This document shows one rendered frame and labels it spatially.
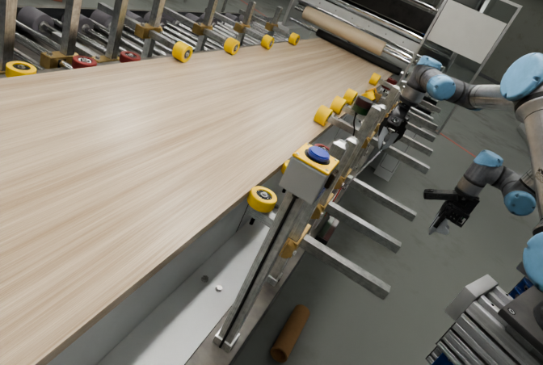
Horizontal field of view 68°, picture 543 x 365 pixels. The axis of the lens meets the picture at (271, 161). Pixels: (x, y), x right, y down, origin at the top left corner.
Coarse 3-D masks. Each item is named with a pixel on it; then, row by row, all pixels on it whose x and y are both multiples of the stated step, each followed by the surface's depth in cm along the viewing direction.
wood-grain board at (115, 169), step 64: (128, 64) 155; (192, 64) 182; (256, 64) 221; (320, 64) 279; (0, 128) 95; (64, 128) 104; (128, 128) 116; (192, 128) 130; (256, 128) 149; (320, 128) 173; (0, 192) 79; (64, 192) 85; (128, 192) 93; (192, 192) 102; (0, 256) 67; (64, 256) 72; (128, 256) 77; (0, 320) 59; (64, 320) 62
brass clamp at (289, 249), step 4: (308, 224) 114; (308, 228) 113; (304, 232) 111; (304, 236) 109; (288, 240) 105; (292, 240) 106; (300, 240) 107; (284, 244) 104; (288, 244) 104; (292, 244) 105; (296, 244) 105; (284, 248) 107; (288, 248) 104; (292, 248) 104; (296, 248) 106; (280, 252) 105; (284, 252) 105; (288, 252) 104; (292, 252) 104; (296, 252) 105; (280, 256) 106; (284, 256) 105; (288, 256) 105
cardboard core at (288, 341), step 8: (296, 312) 193; (304, 312) 194; (288, 320) 189; (296, 320) 188; (304, 320) 191; (288, 328) 183; (296, 328) 184; (280, 336) 179; (288, 336) 178; (296, 336) 181; (280, 344) 174; (288, 344) 175; (272, 352) 175; (280, 352) 178; (288, 352) 173; (280, 360) 174
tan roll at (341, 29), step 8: (296, 8) 372; (312, 8) 365; (304, 16) 367; (312, 16) 363; (320, 16) 361; (328, 16) 361; (320, 24) 364; (328, 24) 360; (336, 24) 358; (344, 24) 357; (336, 32) 360; (344, 32) 356; (352, 32) 354; (360, 32) 353; (352, 40) 357; (360, 40) 353; (368, 40) 350; (376, 40) 350; (368, 48) 354; (376, 48) 350; (384, 48) 351; (392, 56) 351; (400, 56) 348
